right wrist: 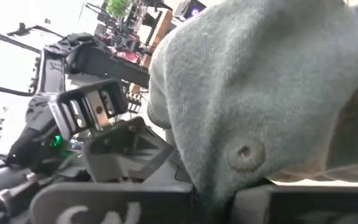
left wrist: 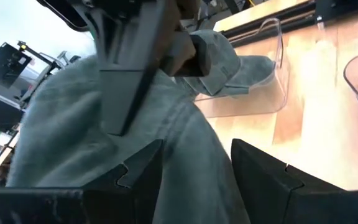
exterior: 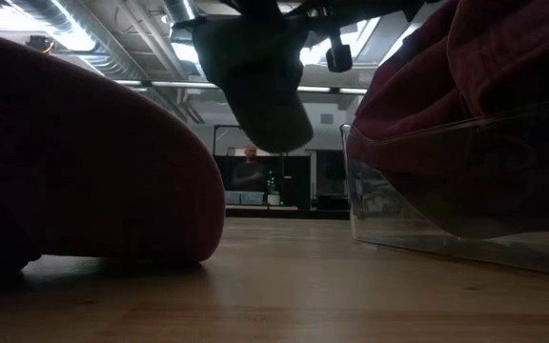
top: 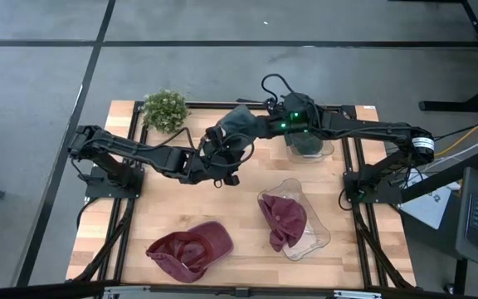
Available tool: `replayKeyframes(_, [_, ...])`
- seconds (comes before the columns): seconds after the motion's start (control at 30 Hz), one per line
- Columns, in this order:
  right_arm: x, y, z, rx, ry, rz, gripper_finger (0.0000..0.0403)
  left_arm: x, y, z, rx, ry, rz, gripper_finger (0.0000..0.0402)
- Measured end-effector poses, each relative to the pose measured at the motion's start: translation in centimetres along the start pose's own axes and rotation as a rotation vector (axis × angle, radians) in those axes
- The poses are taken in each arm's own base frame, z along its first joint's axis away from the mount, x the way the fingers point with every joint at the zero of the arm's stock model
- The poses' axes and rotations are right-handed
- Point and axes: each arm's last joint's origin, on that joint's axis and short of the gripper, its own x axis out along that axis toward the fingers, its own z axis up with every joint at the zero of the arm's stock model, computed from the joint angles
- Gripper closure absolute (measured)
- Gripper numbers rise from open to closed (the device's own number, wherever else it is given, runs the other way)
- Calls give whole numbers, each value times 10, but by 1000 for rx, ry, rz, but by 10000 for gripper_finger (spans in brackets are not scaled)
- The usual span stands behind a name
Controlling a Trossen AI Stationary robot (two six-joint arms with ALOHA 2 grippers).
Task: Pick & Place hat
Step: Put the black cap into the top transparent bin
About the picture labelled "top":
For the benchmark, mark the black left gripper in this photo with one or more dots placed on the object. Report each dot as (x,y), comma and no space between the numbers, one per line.
(210,166)

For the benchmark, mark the black desk strut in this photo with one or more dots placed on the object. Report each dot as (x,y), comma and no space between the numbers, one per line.
(442,178)

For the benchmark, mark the white flat box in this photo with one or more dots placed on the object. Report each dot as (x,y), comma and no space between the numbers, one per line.
(430,207)

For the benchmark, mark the potted green artificial plant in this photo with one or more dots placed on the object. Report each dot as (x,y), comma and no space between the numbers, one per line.
(164,111)

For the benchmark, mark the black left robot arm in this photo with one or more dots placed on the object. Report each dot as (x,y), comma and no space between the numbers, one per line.
(139,151)

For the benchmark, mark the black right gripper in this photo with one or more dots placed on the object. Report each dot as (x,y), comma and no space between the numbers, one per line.
(276,124)

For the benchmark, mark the dark green baseball cap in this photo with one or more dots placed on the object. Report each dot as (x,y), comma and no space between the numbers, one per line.
(239,122)
(307,145)

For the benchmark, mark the black aluminium rig frame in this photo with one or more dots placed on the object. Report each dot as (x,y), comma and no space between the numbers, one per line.
(214,105)

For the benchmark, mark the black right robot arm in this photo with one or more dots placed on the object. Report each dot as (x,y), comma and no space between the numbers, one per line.
(367,128)

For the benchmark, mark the clear plastic bin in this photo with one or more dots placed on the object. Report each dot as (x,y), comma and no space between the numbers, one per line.
(329,151)
(313,241)

